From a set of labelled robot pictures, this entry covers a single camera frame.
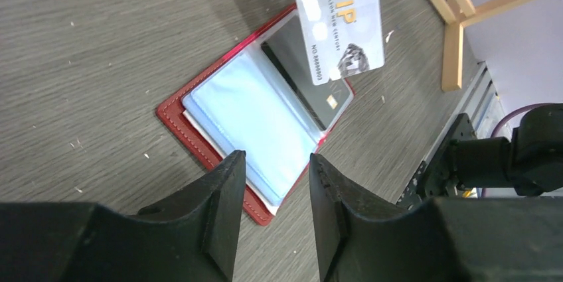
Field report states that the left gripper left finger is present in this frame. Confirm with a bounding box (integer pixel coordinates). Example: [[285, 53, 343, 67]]
[[1, 151, 246, 281]]

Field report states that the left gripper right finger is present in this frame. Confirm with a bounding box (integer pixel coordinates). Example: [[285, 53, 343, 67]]
[[309, 154, 562, 281]]

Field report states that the silver VIP card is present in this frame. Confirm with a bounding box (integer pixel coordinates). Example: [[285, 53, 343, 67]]
[[295, 0, 385, 86]]

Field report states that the dark grey card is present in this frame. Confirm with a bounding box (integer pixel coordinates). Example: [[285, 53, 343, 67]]
[[261, 16, 353, 131]]

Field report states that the red leather card holder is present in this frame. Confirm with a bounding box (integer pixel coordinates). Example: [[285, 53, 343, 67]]
[[156, 5, 355, 226]]

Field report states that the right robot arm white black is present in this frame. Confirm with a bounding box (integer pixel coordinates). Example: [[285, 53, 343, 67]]
[[397, 0, 562, 206]]

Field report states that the wooden rack frame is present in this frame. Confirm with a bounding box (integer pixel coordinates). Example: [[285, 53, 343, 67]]
[[430, 0, 534, 92]]

